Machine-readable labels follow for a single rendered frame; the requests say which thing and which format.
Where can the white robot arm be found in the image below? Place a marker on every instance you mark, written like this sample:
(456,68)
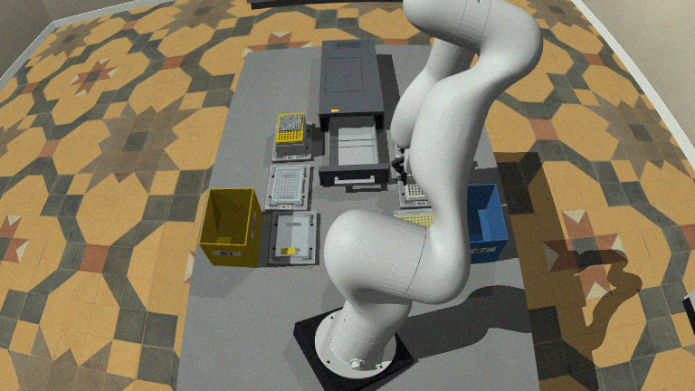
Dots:
(369,254)

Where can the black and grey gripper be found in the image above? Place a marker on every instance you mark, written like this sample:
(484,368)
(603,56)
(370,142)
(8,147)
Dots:
(405,168)

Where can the blue open-top bin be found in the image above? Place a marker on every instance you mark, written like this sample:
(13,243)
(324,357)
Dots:
(486,223)

